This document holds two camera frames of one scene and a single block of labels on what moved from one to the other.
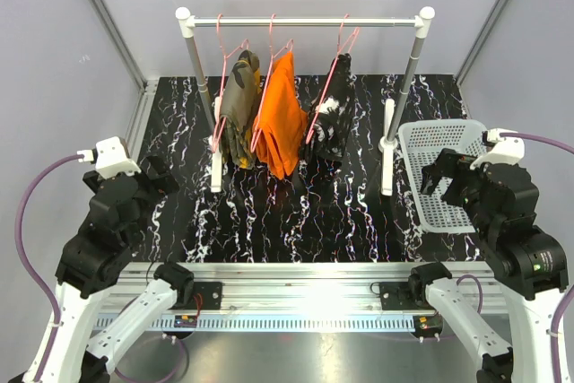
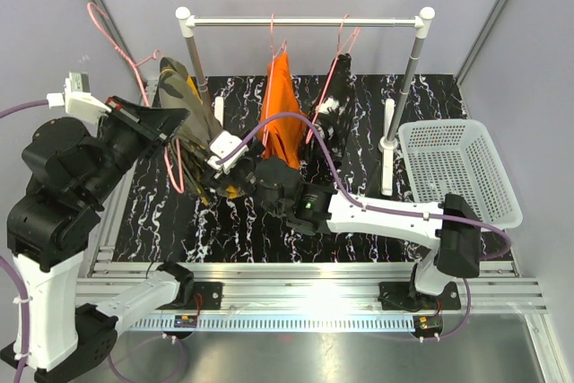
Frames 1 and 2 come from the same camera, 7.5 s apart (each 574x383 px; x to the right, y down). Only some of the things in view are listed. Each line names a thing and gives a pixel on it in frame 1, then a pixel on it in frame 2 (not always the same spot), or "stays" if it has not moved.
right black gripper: (450, 163) to (220, 180)
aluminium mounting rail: (289, 298) stays
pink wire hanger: (225, 57) to (156, 55)
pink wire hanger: (290, 44) to (273, 57)
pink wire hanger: (340, 52) stays
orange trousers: (281, 119) stays
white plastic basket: (421, 143) stays
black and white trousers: (329, 134) stays
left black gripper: (160, 185) to (153, 126)
